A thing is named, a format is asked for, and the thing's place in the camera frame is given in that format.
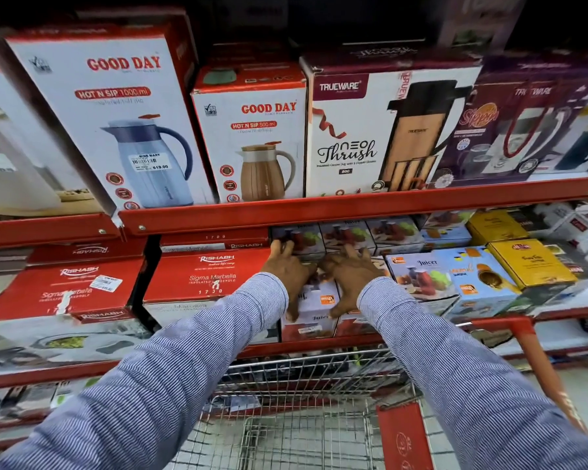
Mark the person's right hand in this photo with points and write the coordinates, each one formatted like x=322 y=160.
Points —
x=355 y=276

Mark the person's left hand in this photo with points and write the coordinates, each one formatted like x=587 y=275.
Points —
x=286 y=271

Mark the person's right thumb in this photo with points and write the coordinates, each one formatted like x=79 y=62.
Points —
x=342 y=308

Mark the person's left thumb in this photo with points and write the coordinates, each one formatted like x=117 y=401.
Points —
x=293 y=308

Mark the small juicer carton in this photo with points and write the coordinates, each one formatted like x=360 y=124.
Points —
x=318 y=308
x=357 y=324

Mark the person's left forearm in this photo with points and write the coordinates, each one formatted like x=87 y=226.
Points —
x=176 y=381

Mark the person's right forearm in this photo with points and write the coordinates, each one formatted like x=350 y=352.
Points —
x=465 y=386

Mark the stack of juicer boxes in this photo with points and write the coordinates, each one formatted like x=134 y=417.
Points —
x=402 y=234

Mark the red white casserole box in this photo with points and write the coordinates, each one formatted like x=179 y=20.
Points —
x=201 y=278
x=54 y=308
x=86 y=252
x=215 y=240

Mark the blue yellow juicer box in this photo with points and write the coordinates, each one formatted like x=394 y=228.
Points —
x=480 y=278

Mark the small white brown jug box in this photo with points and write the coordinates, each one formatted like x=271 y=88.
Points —
x=255 y=136

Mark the white maroon copper jug box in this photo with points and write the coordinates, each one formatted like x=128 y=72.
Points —
x=362 y=132

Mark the pile of white maroon boxes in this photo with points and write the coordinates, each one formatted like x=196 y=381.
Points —
x=568 y=230

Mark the purple flask box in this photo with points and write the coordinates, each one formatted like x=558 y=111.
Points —
x=509 y=127

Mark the large white blue jug box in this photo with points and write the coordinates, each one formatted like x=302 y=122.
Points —
x=112 y=122

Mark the white dark jug box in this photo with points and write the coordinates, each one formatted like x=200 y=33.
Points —
x=585 y=141

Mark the white appliance box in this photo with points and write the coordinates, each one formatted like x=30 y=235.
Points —
x=14 y=161

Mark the red metal shelf rail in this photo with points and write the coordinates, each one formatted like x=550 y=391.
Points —
x=353 y=203
x=44 y=230
x=54 y=374

